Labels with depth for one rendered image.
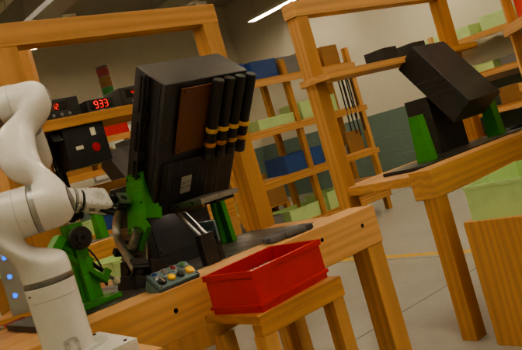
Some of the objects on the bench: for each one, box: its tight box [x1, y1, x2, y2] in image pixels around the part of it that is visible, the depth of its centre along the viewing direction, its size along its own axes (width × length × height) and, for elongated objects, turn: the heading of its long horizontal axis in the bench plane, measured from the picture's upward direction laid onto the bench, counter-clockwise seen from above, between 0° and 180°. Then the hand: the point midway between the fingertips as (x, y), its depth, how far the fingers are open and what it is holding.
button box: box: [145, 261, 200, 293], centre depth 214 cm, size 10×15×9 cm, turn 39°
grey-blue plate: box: [198, 220, 225, 259], centre depth 243 cm, size 10×2×14 cm, turn 129°
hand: (120, 202), depth 240 cm, fingers closed on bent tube, 3 cm apart
